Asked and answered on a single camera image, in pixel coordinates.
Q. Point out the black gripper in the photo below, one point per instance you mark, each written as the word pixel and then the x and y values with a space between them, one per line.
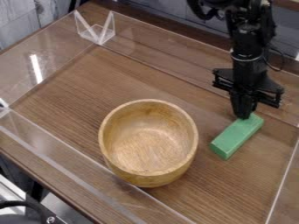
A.
pixel 249 89

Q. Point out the green rectangular block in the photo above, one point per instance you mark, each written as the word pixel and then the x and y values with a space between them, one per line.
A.
pixel 233 137

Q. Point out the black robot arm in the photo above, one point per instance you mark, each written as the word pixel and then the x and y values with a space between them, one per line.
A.
pixel 251 30

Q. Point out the brown wooden bowl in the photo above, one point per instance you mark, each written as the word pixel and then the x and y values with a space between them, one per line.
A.
pixel 148 140

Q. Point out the clear acrylic tray enclosure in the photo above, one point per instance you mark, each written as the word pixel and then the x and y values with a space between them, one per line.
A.
pixel 62 83

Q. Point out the clear acrylic corner bracket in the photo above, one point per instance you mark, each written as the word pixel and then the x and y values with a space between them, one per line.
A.
pixel 99 34

